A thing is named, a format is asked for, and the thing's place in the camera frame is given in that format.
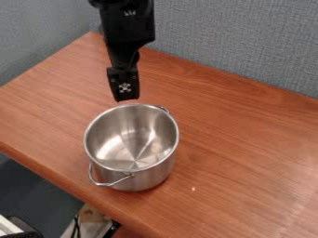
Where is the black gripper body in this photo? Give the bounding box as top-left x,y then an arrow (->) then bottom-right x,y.
98,0 -> 155,72

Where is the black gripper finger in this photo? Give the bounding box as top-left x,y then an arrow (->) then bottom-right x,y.
107,67 -> 139,101

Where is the stainless steel pot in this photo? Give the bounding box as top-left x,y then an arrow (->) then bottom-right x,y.
83,103 -> 181,192

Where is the white object bottom left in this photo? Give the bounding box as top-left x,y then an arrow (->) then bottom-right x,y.
0,215 -> 43,238

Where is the table leg bracket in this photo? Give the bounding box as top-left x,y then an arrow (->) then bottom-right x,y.
61,205 -> 121,238

